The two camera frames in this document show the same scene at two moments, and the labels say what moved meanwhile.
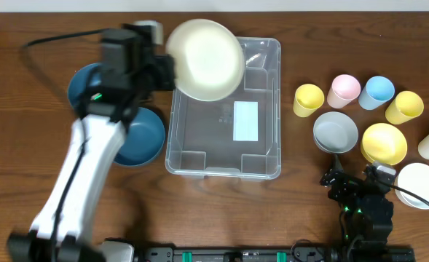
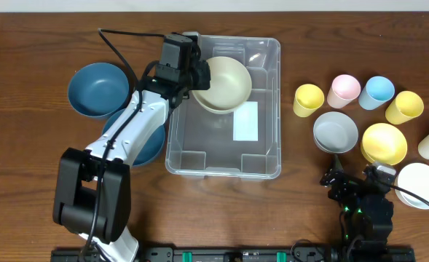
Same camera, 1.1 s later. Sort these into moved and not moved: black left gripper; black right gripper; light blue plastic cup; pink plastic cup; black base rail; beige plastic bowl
Moved: black left gripper; beige plastic bowl
Not moved: black right gripper; light blue plastic cup; black base rail; pink plastic cup
